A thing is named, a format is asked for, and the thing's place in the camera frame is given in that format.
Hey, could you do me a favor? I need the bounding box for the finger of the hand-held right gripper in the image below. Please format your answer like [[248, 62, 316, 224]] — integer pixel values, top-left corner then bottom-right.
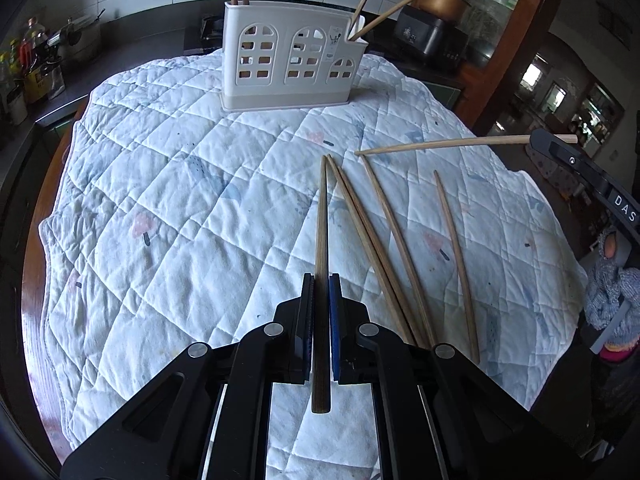
[[526, 129, 608, 196]]

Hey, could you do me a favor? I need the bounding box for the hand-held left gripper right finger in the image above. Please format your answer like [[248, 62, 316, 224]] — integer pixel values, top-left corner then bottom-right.
[[328, 272, 586, 480]]

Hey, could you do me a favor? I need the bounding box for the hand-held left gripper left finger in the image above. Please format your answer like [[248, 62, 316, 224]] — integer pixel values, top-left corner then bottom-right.
[[60, 272, 316, 480]]

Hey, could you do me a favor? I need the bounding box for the white plastic utensil holder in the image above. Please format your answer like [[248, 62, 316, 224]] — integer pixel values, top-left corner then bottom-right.
[[220, 0, 368, 112]]

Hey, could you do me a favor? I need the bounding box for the person's right hand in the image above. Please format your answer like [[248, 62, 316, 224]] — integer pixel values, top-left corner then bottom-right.
[[584, 225, 640, 361]]

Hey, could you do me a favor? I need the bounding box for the wooden glass-door cabinet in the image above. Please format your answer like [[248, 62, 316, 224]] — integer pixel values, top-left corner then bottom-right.
[[420, 0, 571, 136]]

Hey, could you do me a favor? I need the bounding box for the black kitchen appliance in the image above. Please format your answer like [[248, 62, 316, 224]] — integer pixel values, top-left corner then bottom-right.
[[395, 4, 468, 64]]

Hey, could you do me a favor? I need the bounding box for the copper pot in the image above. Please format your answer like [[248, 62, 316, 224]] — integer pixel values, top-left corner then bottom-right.
[[422, 0, 471, 23]]

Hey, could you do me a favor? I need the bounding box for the white quilted cloth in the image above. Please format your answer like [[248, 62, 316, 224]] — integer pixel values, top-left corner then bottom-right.
[[37, 50, 588, 480]]

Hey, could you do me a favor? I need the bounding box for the dark kitchen counter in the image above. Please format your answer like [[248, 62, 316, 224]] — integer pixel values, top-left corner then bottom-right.
[[0, 35, 221, 171]]

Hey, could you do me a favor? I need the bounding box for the silver pouch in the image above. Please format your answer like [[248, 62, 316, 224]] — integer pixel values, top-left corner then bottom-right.
[[47, 62, 67, 97]]

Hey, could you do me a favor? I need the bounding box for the white jar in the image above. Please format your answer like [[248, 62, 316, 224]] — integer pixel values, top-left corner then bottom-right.
[[7, 87, 29, 127]]

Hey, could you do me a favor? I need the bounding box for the metal cooking pot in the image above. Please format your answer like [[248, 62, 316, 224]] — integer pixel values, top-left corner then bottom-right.
[[60, 10, 104, 59]]

